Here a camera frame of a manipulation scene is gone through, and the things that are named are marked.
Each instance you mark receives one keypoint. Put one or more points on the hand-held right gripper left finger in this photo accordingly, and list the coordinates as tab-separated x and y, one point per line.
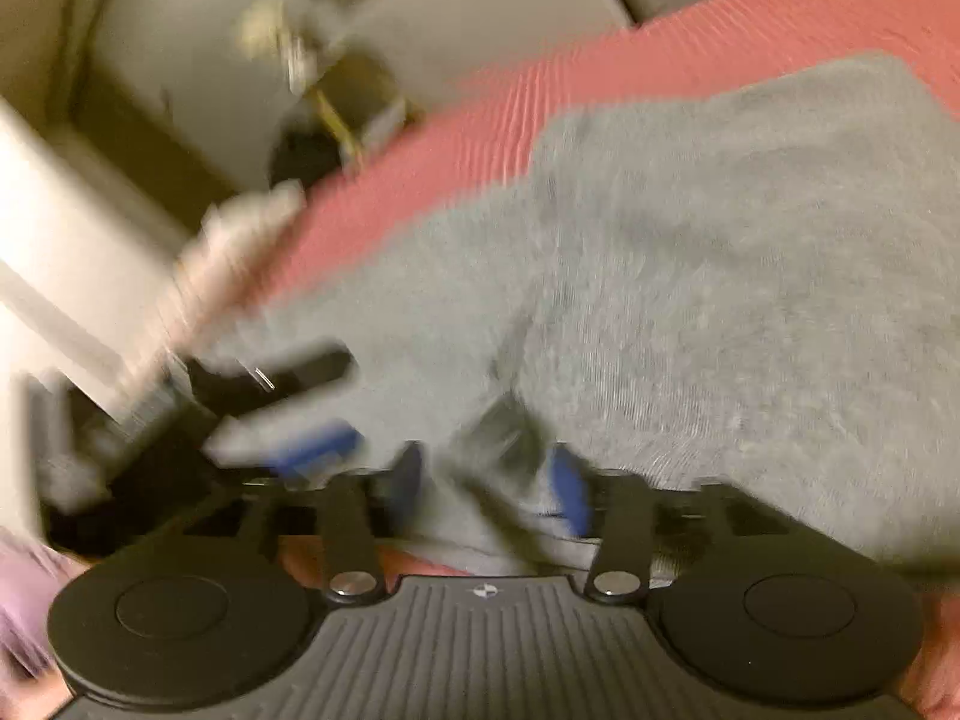
346	532

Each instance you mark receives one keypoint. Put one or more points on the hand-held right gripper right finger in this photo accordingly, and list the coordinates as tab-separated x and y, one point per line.
571	491

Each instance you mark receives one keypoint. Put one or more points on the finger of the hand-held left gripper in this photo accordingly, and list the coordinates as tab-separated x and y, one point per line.
285	375
315	446

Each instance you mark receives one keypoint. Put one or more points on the person's left forearm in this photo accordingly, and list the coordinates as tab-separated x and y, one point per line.
225	270

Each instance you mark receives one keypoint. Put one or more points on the purple clothing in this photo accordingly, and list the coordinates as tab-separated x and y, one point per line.
26	600

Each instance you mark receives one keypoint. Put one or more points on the pink ribbed blanket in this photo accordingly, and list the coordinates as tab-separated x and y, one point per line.
480	135

